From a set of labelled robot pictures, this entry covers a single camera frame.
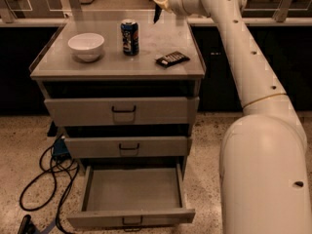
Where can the blue rxbar blueberry bar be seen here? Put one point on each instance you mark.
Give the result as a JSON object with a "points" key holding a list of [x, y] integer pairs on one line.
{"points": [[157, 13]]}

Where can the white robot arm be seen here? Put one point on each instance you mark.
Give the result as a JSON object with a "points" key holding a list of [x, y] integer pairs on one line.
{"points": [[262, 170]]}

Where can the grey drawer cabinet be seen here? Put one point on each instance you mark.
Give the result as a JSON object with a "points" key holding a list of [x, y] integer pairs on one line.
{"points": [[115, 75]]}

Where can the grey top drawer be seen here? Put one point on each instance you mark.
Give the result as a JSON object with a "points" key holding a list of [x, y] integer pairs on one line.
{"points": [[74, 112]]}

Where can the grey drawer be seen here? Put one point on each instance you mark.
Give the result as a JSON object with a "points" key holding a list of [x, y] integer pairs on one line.
{"points": [[113, 147], [132, 198], [74, 112]]}

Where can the grey middle drawer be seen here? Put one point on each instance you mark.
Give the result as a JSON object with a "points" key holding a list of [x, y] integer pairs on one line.
{"points": [[113, 147]]}

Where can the grey bottom drawer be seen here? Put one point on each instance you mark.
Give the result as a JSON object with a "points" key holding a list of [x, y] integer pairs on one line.
{"points": [[132, 198]]}

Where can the blue pepsi can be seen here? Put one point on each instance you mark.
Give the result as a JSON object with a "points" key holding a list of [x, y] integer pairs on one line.
{"points": [[129, 30]]}

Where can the dark snack bar wrapper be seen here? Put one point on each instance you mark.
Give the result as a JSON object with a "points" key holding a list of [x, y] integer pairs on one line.
{"points": [[172, 59]]}

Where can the white ceramic bowl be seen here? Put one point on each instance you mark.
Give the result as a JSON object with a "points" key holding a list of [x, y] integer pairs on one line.
{"points": [[86, 46]]}

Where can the blue power box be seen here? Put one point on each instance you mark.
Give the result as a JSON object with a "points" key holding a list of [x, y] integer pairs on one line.
{"points": [[59, 149]]}

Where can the black object on floor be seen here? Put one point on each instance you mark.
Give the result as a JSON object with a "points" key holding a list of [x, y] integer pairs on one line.
{"points": [[26, 225]]}

